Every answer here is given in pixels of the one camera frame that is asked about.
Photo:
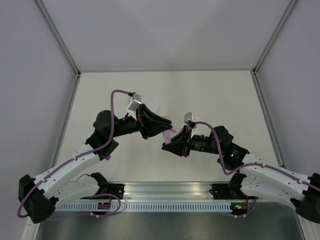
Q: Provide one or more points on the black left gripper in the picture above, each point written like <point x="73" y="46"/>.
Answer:
<point x="149" y="129"/>

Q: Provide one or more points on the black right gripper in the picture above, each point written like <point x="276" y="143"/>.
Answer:
<point x="177" y="148"/>

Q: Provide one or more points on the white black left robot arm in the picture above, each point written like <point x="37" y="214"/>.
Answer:
<point x="41" y="195"/>

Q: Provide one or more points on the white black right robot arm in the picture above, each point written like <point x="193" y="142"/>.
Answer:
<point x="251" y="176"/>

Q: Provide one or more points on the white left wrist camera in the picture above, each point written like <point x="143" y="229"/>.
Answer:
<point x="133" y="103"/>

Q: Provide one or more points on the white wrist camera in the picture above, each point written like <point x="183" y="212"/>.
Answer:
<point x="190" y="120"/>
<point x="133" y="103"/>

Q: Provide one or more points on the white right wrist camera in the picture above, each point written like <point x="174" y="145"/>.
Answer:
<point x="190" y="120"/>

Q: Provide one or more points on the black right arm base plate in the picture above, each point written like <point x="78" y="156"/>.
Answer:
<point x="220" y="191"/>

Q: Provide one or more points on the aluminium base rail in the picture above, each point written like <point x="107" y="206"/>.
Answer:
<point x="143" y="191"/>

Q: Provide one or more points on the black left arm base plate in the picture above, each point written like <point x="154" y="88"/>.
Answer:
<point x="117" y="189"/>

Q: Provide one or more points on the white slotted cable duct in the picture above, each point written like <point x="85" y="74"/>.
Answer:
<point x="157" y="207"/>

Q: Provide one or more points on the aluminium frame post left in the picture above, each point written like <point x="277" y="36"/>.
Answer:
<point x="56" y="35"/>

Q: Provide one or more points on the aluminium frame post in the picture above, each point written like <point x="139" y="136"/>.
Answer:
<point x="56" y="35"/>
<point x="276" y="32"/>

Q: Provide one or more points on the aluminium frame post right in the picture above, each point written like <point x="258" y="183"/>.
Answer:
<point x="276" y="32"/>

